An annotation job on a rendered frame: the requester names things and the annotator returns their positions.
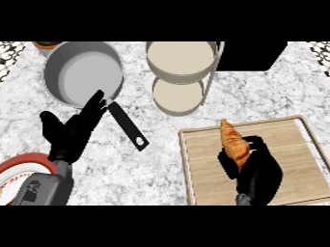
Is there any cream tiered wire basket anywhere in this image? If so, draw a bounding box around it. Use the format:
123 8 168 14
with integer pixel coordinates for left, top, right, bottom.
145 41 228 118

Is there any grey saucepan with black handle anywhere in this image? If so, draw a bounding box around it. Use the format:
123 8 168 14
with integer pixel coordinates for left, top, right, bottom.
43 41 151 152

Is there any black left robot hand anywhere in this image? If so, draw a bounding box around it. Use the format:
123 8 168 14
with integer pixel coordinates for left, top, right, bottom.
39 89 109 165

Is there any pale wooden tray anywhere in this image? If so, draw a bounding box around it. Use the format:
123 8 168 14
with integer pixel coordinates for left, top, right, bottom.
179 114 330 206

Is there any golden brown croissant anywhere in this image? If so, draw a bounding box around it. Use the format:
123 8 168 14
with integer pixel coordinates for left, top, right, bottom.
220 118 254 172

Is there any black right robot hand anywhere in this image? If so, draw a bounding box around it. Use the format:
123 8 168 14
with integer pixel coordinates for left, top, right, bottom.
217 135 285 206

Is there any black box appliance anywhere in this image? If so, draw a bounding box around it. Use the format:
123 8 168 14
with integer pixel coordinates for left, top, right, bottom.
216 41 289 72

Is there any white plate with red rim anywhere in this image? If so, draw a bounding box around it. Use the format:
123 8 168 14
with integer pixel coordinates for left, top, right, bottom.
0 151 61 206

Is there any terracotta plant pot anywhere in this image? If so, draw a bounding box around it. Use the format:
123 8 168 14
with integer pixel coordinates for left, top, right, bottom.
33 41 64 59

